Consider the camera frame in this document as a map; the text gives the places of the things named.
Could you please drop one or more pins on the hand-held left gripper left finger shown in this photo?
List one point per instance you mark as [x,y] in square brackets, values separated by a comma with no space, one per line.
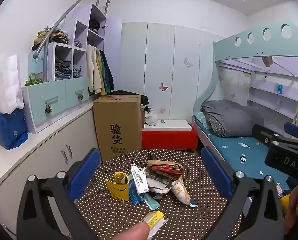
[85,173]

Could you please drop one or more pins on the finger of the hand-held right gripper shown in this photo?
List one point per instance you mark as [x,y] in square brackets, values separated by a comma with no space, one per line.
[264,135]
[295,129]

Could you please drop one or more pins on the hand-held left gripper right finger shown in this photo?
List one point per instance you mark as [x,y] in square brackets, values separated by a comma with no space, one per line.
[215,173]

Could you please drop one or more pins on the yellow smiley paper bag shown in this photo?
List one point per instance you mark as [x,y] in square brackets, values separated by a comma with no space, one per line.
[115,190]

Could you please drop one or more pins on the brown red snack bag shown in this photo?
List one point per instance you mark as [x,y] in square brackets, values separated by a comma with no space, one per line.
[164,168]

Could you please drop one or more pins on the white labelled package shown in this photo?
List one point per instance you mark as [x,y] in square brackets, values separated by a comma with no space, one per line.
[139,180]

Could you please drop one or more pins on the blue packet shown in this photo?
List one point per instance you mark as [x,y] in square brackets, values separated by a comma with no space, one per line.
[135,199]

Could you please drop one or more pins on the newspaper bag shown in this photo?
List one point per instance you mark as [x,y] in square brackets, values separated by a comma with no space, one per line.
[159,188]

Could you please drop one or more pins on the teal packet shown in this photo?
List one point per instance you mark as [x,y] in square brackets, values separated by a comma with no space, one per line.
[152,204]

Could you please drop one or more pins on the yellow white small box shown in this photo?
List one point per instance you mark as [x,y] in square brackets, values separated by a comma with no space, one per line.
[155,217]

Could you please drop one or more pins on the person's left hand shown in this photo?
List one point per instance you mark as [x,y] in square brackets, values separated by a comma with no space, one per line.
[138,232]

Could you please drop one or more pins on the teal fish-print bed sheet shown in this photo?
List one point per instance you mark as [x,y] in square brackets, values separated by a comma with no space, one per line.
[239,152]

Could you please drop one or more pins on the grey duvet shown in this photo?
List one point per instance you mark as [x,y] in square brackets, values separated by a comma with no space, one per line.
[236,116]

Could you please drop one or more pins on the lilac bed shelf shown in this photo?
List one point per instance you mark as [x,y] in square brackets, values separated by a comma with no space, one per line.
[271,100]

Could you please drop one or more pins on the small blue white scrap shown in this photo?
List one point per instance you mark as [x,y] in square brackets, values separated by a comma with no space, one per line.
[193,203]

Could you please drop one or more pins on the small blue box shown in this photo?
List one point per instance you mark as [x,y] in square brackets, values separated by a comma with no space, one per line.
[280,89]

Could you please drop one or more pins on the yellow object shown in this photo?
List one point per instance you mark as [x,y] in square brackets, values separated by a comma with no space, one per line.
[285,203]

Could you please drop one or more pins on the grey plaid blanket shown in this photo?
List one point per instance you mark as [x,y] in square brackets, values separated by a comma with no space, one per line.
[214,126]

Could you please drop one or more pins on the white low cabinet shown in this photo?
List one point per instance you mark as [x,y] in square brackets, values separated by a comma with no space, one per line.
[38,160]

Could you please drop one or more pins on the round polka-dot table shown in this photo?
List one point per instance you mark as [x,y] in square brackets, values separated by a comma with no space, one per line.
[109,217]

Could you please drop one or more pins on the blue checked pillow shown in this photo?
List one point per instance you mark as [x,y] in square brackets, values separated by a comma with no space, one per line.
[200,118]

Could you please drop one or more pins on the red bench with white top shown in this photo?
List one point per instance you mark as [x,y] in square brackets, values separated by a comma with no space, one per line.
[169,138]

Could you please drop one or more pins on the large cardboard box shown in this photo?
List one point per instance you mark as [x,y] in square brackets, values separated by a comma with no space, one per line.
[116,120]

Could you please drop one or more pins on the dark crumpled wrapper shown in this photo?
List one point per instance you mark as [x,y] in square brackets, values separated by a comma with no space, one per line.
[150,153]

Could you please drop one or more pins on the brown hanging pouch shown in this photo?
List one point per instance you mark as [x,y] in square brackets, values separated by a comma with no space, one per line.
[267,61]

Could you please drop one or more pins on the pine cone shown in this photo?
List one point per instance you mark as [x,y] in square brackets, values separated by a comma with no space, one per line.
[48,109]
[80,96]

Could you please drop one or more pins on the lilac stair shelf cabinet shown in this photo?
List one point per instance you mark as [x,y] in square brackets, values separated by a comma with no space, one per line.
[53,97]

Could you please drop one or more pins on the white crumpled bag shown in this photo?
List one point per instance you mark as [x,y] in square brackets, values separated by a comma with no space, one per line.
[151,117]

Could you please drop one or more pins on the blue shopping bag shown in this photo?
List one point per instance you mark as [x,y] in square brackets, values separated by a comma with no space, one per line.
[10,130]

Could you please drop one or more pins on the black clothes heap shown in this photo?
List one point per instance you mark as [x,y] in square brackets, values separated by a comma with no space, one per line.
[145,100]

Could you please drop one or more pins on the mustard hanging garment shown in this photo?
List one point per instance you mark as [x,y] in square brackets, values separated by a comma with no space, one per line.
[101,75]

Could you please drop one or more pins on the pink butterfly sticker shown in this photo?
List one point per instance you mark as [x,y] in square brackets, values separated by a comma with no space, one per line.
[163,86]

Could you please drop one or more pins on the cream hanging jacket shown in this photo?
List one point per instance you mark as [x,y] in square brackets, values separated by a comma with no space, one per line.
[92,72]

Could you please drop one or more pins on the folded blue jeans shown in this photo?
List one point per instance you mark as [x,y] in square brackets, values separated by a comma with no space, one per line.
[76,72]

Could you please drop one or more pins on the dark hanging garment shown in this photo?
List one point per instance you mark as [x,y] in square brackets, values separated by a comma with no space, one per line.
[110,73]

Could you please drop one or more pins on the green hanging garment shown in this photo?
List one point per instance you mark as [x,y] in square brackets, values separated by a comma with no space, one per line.
[106,72]

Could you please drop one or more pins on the beige butterfly sticker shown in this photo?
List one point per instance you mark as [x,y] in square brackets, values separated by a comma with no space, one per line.
[188,62]

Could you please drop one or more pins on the green artificial plant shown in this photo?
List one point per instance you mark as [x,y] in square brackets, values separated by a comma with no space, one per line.
[33,80]

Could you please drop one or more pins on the folded dark clothes stack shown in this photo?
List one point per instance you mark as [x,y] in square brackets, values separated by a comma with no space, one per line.
[62,68]

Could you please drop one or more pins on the white shopping bag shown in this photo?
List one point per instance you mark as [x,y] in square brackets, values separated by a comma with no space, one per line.
[6,87]

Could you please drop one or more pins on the grey metal handrail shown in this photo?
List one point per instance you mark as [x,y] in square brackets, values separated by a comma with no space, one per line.
[45,55]

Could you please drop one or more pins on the white wardrobe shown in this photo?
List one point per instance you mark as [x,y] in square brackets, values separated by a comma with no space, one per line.
[159,55]

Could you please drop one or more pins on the pile of olive clothes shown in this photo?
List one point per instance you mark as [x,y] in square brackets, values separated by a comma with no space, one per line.
[52,38]

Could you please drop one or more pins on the black clothes in shelf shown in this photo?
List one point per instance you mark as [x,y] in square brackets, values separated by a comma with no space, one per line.
[94,26]

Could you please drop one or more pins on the teal bunk bed frame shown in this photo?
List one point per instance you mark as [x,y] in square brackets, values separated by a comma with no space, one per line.
[259,43]

